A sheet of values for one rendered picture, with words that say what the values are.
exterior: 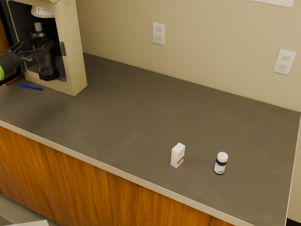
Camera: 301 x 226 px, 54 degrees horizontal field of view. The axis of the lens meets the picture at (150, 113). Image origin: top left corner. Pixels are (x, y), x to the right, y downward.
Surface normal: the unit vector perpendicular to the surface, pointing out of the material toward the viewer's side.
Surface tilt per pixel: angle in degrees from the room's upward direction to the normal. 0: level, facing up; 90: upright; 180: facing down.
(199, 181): 0
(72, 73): 90
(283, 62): 90
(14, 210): 0
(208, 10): 90
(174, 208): 90
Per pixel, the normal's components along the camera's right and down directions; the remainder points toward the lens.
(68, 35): 0.90, 0.29
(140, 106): 0.02, -0.77
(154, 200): -0.44, 0.57
